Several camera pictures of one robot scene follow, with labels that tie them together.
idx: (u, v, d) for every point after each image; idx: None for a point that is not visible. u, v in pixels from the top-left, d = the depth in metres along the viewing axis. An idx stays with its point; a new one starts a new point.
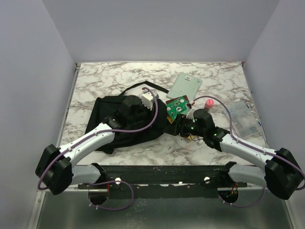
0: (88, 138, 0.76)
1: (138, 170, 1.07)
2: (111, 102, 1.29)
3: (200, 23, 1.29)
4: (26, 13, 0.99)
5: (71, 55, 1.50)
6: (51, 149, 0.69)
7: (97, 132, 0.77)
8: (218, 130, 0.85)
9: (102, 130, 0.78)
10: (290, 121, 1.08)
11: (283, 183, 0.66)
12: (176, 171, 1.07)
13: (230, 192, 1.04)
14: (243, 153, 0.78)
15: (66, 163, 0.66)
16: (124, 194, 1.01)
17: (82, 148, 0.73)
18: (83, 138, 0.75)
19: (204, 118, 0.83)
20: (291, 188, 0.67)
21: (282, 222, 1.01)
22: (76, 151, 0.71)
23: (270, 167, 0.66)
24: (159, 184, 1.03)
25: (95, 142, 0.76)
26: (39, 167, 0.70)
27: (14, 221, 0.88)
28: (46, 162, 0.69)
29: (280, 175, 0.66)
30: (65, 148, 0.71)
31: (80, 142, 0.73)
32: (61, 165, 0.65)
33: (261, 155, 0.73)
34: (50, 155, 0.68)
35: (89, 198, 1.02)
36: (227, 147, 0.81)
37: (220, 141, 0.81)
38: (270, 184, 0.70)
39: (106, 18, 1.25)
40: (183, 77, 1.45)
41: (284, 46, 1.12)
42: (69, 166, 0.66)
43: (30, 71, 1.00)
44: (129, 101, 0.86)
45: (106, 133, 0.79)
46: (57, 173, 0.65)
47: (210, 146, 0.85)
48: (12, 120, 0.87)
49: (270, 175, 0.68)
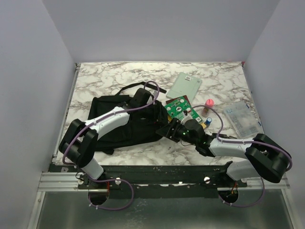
0: (108, 117, 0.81)
1: (138, 170, 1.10)
2: (110, 102, 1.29)
3: (200, 23, 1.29)
4: (25, 13, 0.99)
5: (71, 55, 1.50)
6: (77, 123, 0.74)
7: (116, 112, 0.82)
8: (208, 138, 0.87)
9: (119, 110, 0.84)
10: (290, 121, 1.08)
11: (269, 165, 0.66)
12: (177, 171, 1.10)
13: (229, 192, 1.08)
14: (229, 150, 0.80)
15: (92, 134, 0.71)
16: (125, 193, 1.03)
17: (105, 123, 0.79)
18: (105, 116, 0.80)
19: (197, 130, 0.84)
20: (280, 169, 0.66)
21: (282, 221, 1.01)
22: (100, 125, 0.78)
23: (249, 153, 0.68)
24: (159, 184, 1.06)
25: (114, 121, 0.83)
26: (64, 141, 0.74)
27: (14, 221, 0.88)
28: (72, 135, 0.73)
29: (263, 159, 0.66)
30: (89, 122, 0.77)
31: (103, 118, 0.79)
32: (88, 135, 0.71)
33: (241, 146, 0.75)
34: (76, 128, 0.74)
35: (89, 198, 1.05)
36: (217, 150, 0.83)
37: (209, 146, 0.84)
38: (261, 171, 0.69)
39: (106, 18, 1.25)
40: (183, 77, 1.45)
41: (285, 46, 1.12)
42: (96, 136, 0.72)
43: (30, 71, 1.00)
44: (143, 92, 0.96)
45: (123, 114, 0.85)
46: (85, 142, 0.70)
47: (203, 155, 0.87)
48: (12, 120, 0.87)
49: (256, 162, 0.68)
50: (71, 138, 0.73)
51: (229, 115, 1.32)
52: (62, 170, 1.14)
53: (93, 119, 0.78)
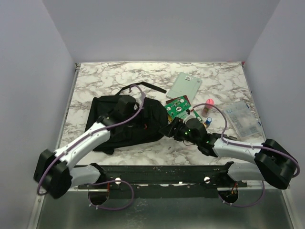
0: (84, 140, 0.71)
1: (137, 170, 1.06)
2: (109, 102, 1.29)
3: (200, 23, 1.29)
4: (26, 13, 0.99)
5: (71, 55, 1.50)
6: (46, 154, 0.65)
7: (91, 133, 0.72)
8: (210, 138, 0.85)
9: (96, 129, 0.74)
10: (290, 121, 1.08)
11: (277, 172, 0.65)
12: (176, 171, 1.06)
13: (229, 192, 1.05)
14: (235, 153, 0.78)
15: (63, 167, 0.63)
16: (124, 194, 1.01)
17: (78, 150, 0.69)
18: (78, 140, 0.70)
19: (197, 128, 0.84)
20: (288, 176, 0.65)
21: (282, 222, 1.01)
22: (72, 154, 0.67)
23: (259, 159, 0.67)
24: (159, 184, 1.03)
25: (91, 143, 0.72)
26: (36, 173, 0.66)
27: (14, 221, 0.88)
28: (42, 169, 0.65)
29: (272, 165, 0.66)
30: (60, 152, 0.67)
31: (75, 144, 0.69)
32: (58, 169, 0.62)
33: (250, 150, 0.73)
34: (45, 161, 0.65)
35: (89, 198, 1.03)
36: (220, 151, 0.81)
37: (213, 147, 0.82)
38: (267, 177, 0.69)
39: (106, 18, 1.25)
40: (183, 77, 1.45)
41: (285, 46, 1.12)
42: (66, 170, 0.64)
43: (30, 71, 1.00)
44: (126, 99, 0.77)
45: (102, 132, 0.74)
46: (56, 177, 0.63)
47: (206, 154, 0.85)
48: (12, 120, 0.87)
49: (263, 168, 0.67)
50: (41, 171, 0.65)
51: (229, 115, 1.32)
52: None
53: (65, 147, 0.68)
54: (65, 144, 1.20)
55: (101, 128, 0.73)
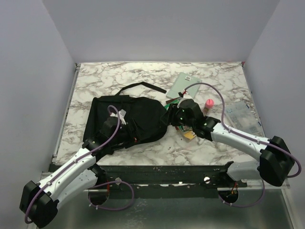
0: (69, 168, 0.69)
1: (138, 170, 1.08)
2: (110, 102, 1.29)
3: (200, 23, 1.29)
4: (25, 13, 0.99)
5: (71, 55, 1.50)
6: (31, 185, 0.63)
7: (76, 161, 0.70)
8: (208, 120, 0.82)
9: (82, 156, 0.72)
10: (290, 120, 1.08)
11: (277, 171, 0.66)
12: (177, 171, 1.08)
13: (230, 192, 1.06)
14: (235, 143, 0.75)
15: (47, 199, 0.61)
16: (124, 193, 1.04)
17: (62, 180, 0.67)
18: (63, 169, 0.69)
19: (191, 108, 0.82)
20: (284, 175, 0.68)
21: (282, 221, 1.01)
22: (56, 184, 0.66)
23: (265, 157, 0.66)
24: (159, 184, 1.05)
25: (76, 170, 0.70)
26: (21, 204, 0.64)
27: (14, 221, 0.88)
28: (26, 200, 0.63)
29: (275, 165, 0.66)
30: (44, 183, 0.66)
31: (59, 173, 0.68)
32: (42, 201, 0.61)
33: (255, 145, 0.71)
34: (29, 192, 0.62)
35: (89, 198, 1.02)
36: (218, 137, 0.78)
37: (211, 131, 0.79)
38: (264, 172, 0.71)
39: (106, 18, 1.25)
40: (183, 77, 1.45)
41: (285, 46, 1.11)
42: (51, 201, 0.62)
43: (30, 71, 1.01)
44: (111, 122, 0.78)
45: (87, 158, 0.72)
46: (41, 209, 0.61)
47: (201, 137, 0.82)
48: (12, 120, 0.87)
49: (265, 165, 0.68)
50: (26, 202, 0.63)
51: (229, 115, 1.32)
52: None
53: (50, 175, 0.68)
54: (65, 144, 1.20)
55: (85, 154, 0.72)
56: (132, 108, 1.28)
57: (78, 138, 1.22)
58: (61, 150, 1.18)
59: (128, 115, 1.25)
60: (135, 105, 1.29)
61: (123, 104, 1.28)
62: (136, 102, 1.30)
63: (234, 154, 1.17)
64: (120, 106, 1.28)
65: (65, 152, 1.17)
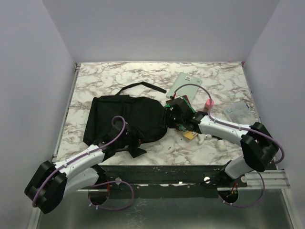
0: (82, 158, 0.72)
1: (137, 170, 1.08)
2: (110, 102, 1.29)
3: (200, 23, 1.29)
4: (26, 13, 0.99)
5: (71, 55, 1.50)
6: (47, 165, 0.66)
7: (89, 152, 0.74)
8: (197, 114, 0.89)
9: (94, 149, 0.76)
10: (290, 120, 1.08)
11: (258, 155, 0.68)
12: (177, 171, 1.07)
13: (230, 192, 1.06)
14: (221, 132, 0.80)
15: (61, 179, 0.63)
16: (124, 194, 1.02)
17: (76, 165, 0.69)
18: (77, 156, 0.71)
19: (177, 104, 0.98)
20: (267, 160, 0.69)
21: (282, 221, 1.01)
22: (71, 168, 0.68)
23: (245, 141, 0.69)
24: (159, 184, 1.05)
25: (88, 161, 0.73)
26: (31, 184, 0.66)
27: (14, 221, 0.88)
28: (39, 179, 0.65)
29: (256, 148, 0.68)
30: (59, 165, 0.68)
31: (75, 159, 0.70)
32: (57, 180, 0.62)
33: (237, 131, 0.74)
34: (45, 171, 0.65)
35: (89, 198, 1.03)
36: (206, 128, 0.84)
37: (199, 123, 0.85)
38: (248, 159, 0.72)
39: (106, 18, 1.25)
40: (183, 77, 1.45)
41: (285, 46, 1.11)
42: (64, 182, 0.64)
43: (30, 71, 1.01)
44: (118, 125, 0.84)
45: (98, 153, 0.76)
46: (53, 189, 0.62)
47: (191, 130, 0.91)
48: (12, 120, 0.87)
49: (247, 150, 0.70)
50: (37, 182, 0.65)
51: (229, 115, 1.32)
52: None
53: (65, 161, 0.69)
54: (65, 144, 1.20)
55: (97, 148, 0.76)
56: (132, 108, 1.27)
57: (78, 138, 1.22)
58: (61, 150, 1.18)
59: (128, 116, 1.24)
60: (135, 105, 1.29)
61: (123, 104, 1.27)
62: (136, 102, 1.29)
63: (234, 154, 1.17)
64: (120, 106, 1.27)
65: (65, 152, 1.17)
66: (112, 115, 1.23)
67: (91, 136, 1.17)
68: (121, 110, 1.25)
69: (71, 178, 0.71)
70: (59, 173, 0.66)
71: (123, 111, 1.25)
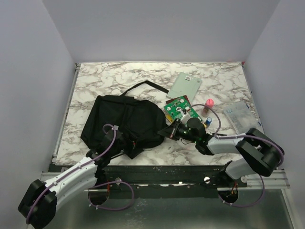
0: (73, 172, 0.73)
1: (137, 170, 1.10)
2: (112, 102, 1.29)
3: (200, 23, 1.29)
4: (26, 13, 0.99)
5: (71, 55, 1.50)
6: (37, 183, 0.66)
7: (81, 166, 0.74)
8: (207, 137, 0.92)
9: (85, 162, 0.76)
10: (290, 120, 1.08)
11: (259, 159, 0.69)
12: (177, 171, 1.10)
13: (230, 192, 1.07)
14: (227, 147, 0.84)
15: (51, 197, 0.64)
16: (124, 194, 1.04)
17: (67, 182, 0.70)
18: (67, 171, 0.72)
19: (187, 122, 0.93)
20: (271, 161, 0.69)
21: (282, 222, 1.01)
22: (61, 185, 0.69)
23: (240, 146, 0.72)
24: (159, 184, 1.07)
25: (79, 176, 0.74)
26: (22, 202, 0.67)
27: (14, 221, 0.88)
28: (29, 198, 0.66)
29: (253, 152, 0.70)
30: (50, 182, 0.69)
31: (65, 175, 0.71)
32: (46, 199, 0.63)
33: (234, 140, 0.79)
34: (35, 190, 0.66)
35: (89, 198, 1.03)
36: (214, 147, 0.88)
37: (208, 144, 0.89)
38: (253, 165, 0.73)
39: (106, 17, 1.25)
40: (183, 77, 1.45)
41: (285, 46, 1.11)
42: (54, 201, 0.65)
43: (30, 71, 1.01)
44: (110, 135, 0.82)
45: (90, 166, 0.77)
46: (44, 207, 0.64)
47: (202, 152, 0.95)
48: (12, 120, 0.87)
49: (246, 155, 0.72)
50: (28, 200, 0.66)
51: (229, 115, 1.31)
52: (62, 170, 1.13)
53: (55, 178, 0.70)
54: (65, 144, 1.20)
55: (89, 161, 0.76)
56: (135, 109, 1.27)
57: (78, 138, 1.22)
58: (61, 150, 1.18)
59: (130, 117, 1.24)
60: (138, 108, 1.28)
61: (126, 106, 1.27)
62: (139, 105, 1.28)
63: (234, 154, 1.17)
64: (122, 106, 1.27)
65: (65, 152, 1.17)
66: (113, 115, 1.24)
67: (89, 134, 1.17)
68: (123, 111, 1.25)
69: (64, 192, 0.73)
70: (49, 192, 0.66)
71: (125, 112, 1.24)
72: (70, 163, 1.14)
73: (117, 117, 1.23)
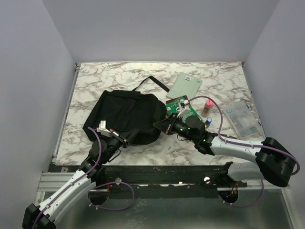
0: (66, 191, 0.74)
1: (138, 171, 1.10)
2: (116, 96, 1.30)
3: (200, 23, 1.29)
4: (25, 13, 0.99)
5: (71, 55, 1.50)
6: (32, 207, 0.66)
7: (73, 182, 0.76)
8: (207, 135, 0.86)
9: (78, 178, 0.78)
10: (291, 120, 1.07)
11: (278, 172, 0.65)
12: (176, 171, 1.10)
13: (230, 192, 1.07)
14: (234, 152, 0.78)
15: (46, 220, 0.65)
16: (124, 193, 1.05)
17: (60, 202, 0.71)
18: (61, 191, 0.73)
19: (198, 128, 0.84)
20: (288, 174, 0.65)
21: (283, 222, 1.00)
22: (55, 206, 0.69)
23: (260, 160, 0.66)
24: (159, 184, 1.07)
25: (73, 192, 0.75)
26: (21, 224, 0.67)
27: (15, 221, 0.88)
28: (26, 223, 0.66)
29: (273, 165, 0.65)
30: (43, 205, 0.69)
31: (58, 196, 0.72)
32: (43, 222, 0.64)
33: (250, 150, 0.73)
34: (30, 215, 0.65)
35: (89, 198, 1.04)
36: (218, 150, 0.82)
37: (210, 146, 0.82)
38: (268, 176, 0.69)
39: (106, 18, 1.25)
40: (183, 77, 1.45)
41: (285, 46, 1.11)
42: (50, 222, 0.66)
43: (30, 71, 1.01)
44: (95, 150, 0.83)
45: (83, 181, 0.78)
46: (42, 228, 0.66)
47: (202, 152, 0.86)
48: (12, 120, 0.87)
49: (264, 168, 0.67)
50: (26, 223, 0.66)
51: (229, 115, 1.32)
52: (62, 170, 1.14)
53: (49, 199, 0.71)
54: (65, 144, 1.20)
55: (82, 176, 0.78)
56: (137, 104, 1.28)
57: (78, 138, 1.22)
58: (61, 150, 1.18)
59: (130, 111, 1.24)
60: (140, 104, 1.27)
61: (129, 100, 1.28)
62: (142, 101, 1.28)
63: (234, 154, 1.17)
64: (125, 101, 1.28)
65: (65, 152, 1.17)
66: (114, 108, 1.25)
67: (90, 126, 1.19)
68: (125, 104, 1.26)
69: (61, 210, 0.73)
70: (44, 215, 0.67)
71: (127, 105, 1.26)
72: (70, 163, 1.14)
73: (118, 109, 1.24)
